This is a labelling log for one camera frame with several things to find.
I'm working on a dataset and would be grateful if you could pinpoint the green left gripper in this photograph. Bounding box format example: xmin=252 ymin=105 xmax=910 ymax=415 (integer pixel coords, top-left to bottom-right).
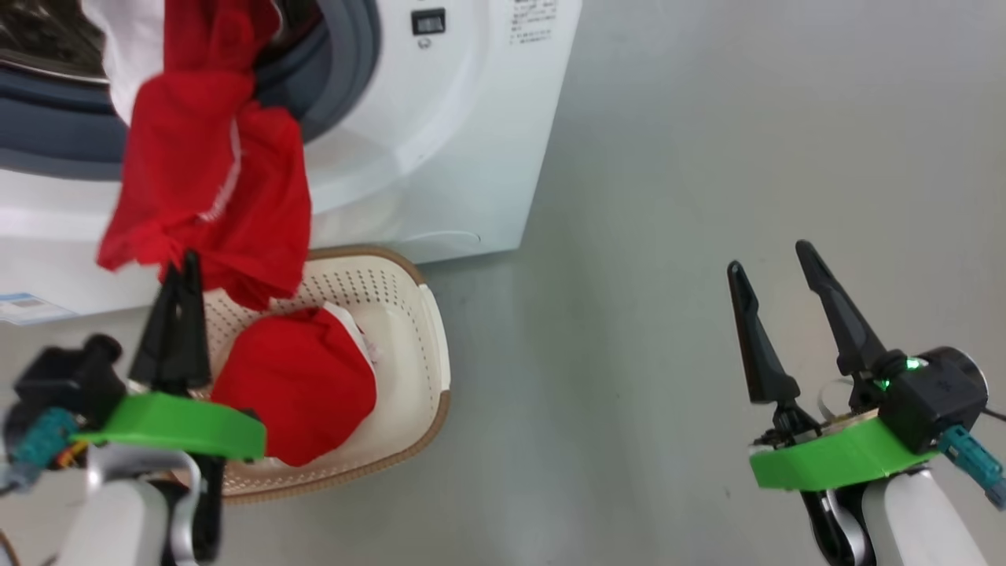
xmin=74 ymin=250 xmax=267 ymax=461

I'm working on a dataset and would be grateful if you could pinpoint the cream perforated laundry basket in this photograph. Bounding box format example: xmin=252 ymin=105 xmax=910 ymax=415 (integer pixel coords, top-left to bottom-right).
xmin=167 ymin=244 xmax=452 ymax=505

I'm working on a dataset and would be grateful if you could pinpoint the blue energy label sticker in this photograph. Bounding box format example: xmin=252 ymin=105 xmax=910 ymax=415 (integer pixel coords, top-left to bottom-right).
xmin=0 ymin=292 xmax=77 ymax=328

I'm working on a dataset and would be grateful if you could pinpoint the printed text warning label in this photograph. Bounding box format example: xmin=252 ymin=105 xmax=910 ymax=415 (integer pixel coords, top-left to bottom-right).
xmin=509 ymin=0 xmax=560 ymax=45

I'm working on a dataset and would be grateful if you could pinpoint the teal left camera connector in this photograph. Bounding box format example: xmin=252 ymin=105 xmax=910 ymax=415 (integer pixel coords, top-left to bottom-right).
xmin=11 ymin=406 xmax=81 ymax=474

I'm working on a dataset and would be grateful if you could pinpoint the teal right camera connector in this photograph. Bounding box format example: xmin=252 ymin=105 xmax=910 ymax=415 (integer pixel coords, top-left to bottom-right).
xmin=938 ymin=424 xmax=1006 ymax=509

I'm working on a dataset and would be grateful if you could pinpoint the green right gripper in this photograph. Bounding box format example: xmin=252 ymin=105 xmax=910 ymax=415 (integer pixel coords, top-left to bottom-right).
xmin=726 ymin=239 xmax=942 ymax=493

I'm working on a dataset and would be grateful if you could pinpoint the white washing machine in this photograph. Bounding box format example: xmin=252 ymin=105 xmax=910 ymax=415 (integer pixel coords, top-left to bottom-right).
xmin=0 ymin=0 xmax=585 ymax=317

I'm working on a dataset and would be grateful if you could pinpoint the teal camera connector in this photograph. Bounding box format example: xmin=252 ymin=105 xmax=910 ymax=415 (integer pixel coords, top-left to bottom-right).
xmin=938 ymin=424 xmax=1006 ymax=509
xmin=11 ymin=406 xmax=81 ymax=474

